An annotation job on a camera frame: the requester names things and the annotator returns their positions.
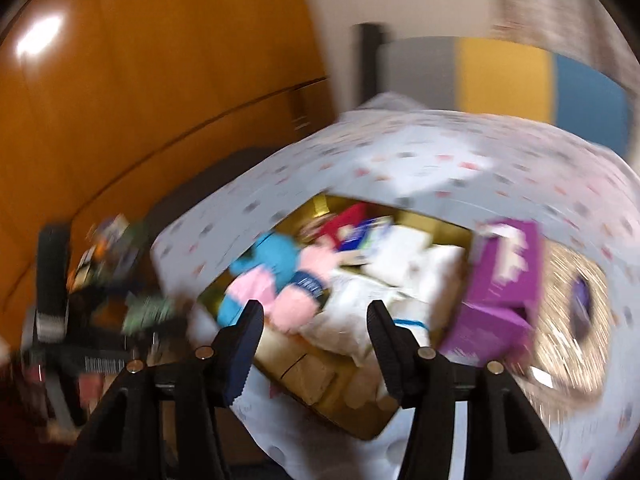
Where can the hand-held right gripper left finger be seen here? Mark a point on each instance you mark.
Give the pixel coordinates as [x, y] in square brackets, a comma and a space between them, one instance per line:
[245, 350]

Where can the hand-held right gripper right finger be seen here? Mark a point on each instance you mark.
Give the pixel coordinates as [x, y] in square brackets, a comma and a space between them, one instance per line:
[387, 355]

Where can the white knit glove pair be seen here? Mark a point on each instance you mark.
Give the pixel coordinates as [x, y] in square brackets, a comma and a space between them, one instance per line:
[350, 310]

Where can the gold-lined tin box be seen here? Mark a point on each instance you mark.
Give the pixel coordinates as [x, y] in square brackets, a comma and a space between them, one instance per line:
[360, 410]

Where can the pink towel blue band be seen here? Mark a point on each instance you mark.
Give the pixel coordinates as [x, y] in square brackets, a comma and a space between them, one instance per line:
[295, 310]

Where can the white cloth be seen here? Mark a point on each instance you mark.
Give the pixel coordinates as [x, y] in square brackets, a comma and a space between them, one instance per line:
[400, 250]

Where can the blue pocket tissue pack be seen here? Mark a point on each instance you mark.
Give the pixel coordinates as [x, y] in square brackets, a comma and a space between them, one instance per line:
[370, 235]

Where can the purple carton box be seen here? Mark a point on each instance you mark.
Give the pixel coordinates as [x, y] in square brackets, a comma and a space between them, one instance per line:
[500, 270]

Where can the ornate silver tissue box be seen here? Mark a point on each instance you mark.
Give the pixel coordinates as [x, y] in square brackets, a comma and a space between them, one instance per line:
[560, 285]

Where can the patterned white tablecloth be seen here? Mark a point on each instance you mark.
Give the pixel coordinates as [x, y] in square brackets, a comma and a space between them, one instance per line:
[450, 160]

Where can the black rolled mat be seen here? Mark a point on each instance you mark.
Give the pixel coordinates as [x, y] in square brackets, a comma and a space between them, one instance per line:
[367, 60]

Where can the grey yellow blue chair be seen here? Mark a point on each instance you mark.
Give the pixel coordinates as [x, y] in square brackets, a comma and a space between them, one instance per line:
[500, 80]

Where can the orange wooden wardrobe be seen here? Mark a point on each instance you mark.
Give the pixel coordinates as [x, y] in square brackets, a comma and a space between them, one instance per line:
[150, 60]

